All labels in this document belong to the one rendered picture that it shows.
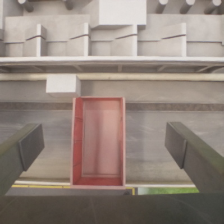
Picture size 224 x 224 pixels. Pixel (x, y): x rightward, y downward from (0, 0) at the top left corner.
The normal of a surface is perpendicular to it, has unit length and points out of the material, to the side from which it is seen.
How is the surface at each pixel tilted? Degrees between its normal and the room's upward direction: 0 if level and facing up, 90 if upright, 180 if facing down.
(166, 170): 2
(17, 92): 0
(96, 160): 0
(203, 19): 10
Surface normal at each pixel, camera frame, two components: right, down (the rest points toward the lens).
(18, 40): -0.03, 0.03
